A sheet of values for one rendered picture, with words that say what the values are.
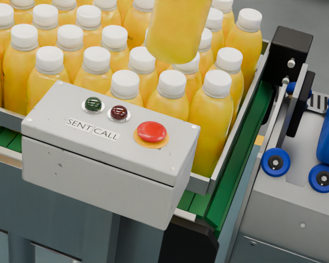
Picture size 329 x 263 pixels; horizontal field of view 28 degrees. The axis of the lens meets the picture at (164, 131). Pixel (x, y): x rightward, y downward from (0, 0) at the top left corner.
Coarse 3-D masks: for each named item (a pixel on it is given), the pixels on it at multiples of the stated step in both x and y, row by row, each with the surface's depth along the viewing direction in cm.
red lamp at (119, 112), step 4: (112, 108) 81; (116, 108) 81; (120, 108) 81; (124, 108) 81; (112, 112) 81; (116, 112) 81; (120, 112) 81; (124, 112) 81; (112, 116) 81; (116, 116) 81; (120, 116) 81; (124, 116) 81
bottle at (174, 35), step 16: (160, 0) 75; (176, 0) 74; (192, 0) 74; (208, 0) 75; (160, 16) 76; (176, 16) 75; (192, 16) 75; (160, 32) 77; (176, 32) 76; (192, 32) 77; (160, 48) 78; (176, 48) 78; (192, 48) 79; (176, 64) 80
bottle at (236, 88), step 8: (216, 64) 101; (232, 72) 100; (240, 72) 101; (232, 80) 100; (240, 80) 101; (232, 88) 100; (240, 88) 102; (232, 96) 101; (240, 96) 103; (232, 120) 105
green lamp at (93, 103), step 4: (88, 100) 82; (92, 100) 82; (96, 100) 82; (100, 100) 82; (88, 104) 81; (92, 104) 81; (96, 104) 81; (100, 104) 82; (88, 108) 81; (92, 108) 81; (96, 108) 81; (100, 108) 82
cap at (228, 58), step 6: (222, 48) 101; (228, 48) 101; (222, 54) 99; (228, 54) 100; (234, 54) 100; (240, 54) 100; (222, 60) 99; (228, 60) 98; (234, 60) 98; (240, 60) 99; (222, 66) 99; (228, 66) 99; (234, 66) 99
